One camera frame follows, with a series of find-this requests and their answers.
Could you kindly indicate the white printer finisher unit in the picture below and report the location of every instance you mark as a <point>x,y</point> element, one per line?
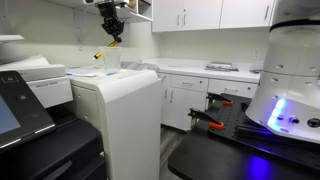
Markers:
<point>130,126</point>

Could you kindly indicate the wall power outlet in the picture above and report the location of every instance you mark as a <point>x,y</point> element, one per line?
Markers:
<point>256,54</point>

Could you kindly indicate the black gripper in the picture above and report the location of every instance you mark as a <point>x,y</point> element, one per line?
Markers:
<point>107,11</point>

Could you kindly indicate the office multifunction copier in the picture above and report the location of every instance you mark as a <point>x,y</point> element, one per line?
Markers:
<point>50,153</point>

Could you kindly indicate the stack of books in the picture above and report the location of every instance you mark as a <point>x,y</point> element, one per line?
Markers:
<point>220,66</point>

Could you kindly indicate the clear plastic cup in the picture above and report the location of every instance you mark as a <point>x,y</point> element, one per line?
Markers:
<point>111,61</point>

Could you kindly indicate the yellow marker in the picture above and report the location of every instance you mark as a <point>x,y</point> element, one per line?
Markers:
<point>97,55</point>

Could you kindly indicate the white upper wall cabinets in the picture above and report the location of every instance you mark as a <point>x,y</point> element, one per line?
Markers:
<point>203,13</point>

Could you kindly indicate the blue tape piece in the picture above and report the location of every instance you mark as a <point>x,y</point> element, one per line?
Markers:
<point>74,67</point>
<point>68,74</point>

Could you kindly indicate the white printed paper sheet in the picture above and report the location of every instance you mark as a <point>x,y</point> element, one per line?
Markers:
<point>85,71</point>

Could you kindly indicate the black perforated mounting board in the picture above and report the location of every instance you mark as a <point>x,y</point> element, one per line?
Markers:
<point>240,123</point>

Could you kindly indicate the blue marker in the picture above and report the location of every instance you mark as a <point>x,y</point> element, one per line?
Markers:
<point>111,73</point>

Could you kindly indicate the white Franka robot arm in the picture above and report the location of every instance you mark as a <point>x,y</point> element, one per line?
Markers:
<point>290,73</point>

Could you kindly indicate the white lower drawer cabinets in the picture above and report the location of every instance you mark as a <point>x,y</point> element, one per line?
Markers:
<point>186,106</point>

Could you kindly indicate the copier touchscreen control panel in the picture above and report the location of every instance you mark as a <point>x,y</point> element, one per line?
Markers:
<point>20,110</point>

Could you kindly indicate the white countertop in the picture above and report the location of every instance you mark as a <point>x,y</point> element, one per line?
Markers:
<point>186,66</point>

